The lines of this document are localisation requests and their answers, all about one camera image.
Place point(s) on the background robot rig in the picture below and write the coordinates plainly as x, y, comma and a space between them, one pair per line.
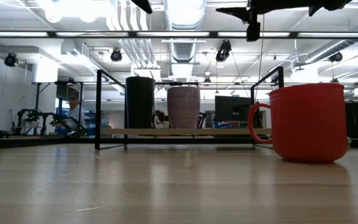
33, 116

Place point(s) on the tall black cup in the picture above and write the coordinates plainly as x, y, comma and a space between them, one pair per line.
140, 102

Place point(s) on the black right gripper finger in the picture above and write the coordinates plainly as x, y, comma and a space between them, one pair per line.
239, 13

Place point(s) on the black metal shelf, wood board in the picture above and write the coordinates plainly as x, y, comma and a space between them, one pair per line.
182, 132

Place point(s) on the black aluminium rig frame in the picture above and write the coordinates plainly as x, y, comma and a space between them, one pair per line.
213, 34

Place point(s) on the black computer monitor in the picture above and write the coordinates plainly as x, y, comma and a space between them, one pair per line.
232, 109

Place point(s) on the ribbed lilac cup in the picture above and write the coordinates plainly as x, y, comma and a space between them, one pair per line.
183, 107

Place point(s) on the person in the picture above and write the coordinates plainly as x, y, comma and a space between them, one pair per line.
75, 115

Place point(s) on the black ceiling-mounted camera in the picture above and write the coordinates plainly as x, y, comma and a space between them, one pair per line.
10, 60
336, 57
223, 51
116, 56

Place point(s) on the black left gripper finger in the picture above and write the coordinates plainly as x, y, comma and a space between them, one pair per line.
145, 5

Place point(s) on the silver ventilation duct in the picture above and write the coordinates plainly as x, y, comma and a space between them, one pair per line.
183, 49

